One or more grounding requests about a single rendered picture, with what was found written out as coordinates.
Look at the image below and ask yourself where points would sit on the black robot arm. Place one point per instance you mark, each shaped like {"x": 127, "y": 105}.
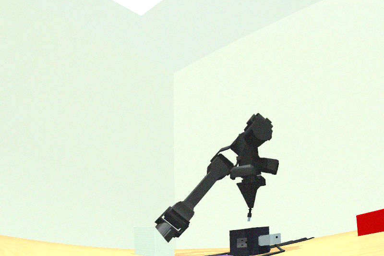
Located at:
{"x": 257, "y": 131}

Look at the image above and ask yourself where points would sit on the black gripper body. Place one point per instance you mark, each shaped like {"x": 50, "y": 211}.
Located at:
{"x": 246, "y": 169}

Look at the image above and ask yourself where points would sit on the black usb plug with silver tip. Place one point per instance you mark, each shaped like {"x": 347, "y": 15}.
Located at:
{"x": 249, "y": 214}

